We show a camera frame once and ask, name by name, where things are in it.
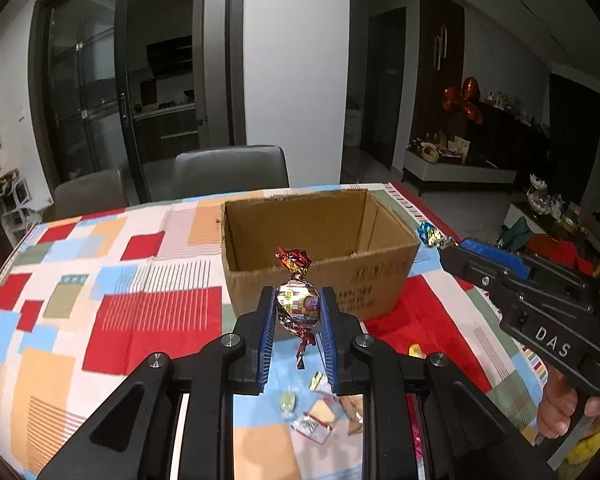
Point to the white shelf unit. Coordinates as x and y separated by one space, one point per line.
15 205

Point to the yellow wrapped candy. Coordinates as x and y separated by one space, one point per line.
416 350

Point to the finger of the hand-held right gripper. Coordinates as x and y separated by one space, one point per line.
490 252
470 266

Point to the white low bench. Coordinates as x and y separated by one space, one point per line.
455 172

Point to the white red candy wrapper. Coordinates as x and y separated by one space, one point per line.
310 426

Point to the tall dark cabinet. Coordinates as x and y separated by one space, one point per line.
440 60

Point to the dark glass sliding door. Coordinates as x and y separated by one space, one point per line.
80 85

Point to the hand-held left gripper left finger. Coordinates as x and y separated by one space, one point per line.
264 345

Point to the red gold foil candy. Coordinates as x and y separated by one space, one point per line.
295 305

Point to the dark sideboard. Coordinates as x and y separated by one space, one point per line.
510 135

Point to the brown snack packet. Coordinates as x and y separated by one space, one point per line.
354 410

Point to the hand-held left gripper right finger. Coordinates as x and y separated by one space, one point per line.
328 345

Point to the grey upholstered chair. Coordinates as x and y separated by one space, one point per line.
87 195
230 170

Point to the silver refrigerator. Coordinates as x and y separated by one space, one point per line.
210 60

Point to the white lotus ornament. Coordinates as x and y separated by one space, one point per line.
537 192

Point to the person's right hand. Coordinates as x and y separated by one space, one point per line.
555 410

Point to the green cloth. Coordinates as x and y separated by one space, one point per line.
515 232

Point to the small gold wrapped candy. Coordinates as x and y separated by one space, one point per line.
315 381

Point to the green wrapped candy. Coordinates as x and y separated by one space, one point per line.
287 402

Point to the small basket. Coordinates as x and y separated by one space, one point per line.
430 153

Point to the brown cardboard box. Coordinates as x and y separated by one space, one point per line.
380 280

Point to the colourful patchwork tablecloth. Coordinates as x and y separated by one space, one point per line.
145 320

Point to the blue gold foil candy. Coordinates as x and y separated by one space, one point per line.
430 234

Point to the red foil balloons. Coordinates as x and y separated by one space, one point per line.
462 97

